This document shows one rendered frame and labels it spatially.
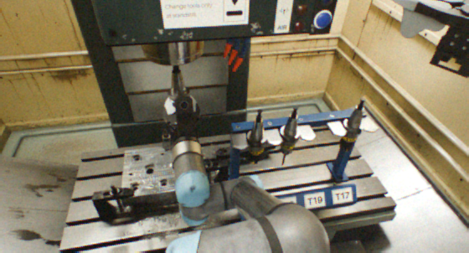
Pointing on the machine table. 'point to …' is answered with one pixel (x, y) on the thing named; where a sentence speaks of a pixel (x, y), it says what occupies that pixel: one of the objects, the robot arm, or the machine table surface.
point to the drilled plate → (148, 176)
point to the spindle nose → (173, 53)
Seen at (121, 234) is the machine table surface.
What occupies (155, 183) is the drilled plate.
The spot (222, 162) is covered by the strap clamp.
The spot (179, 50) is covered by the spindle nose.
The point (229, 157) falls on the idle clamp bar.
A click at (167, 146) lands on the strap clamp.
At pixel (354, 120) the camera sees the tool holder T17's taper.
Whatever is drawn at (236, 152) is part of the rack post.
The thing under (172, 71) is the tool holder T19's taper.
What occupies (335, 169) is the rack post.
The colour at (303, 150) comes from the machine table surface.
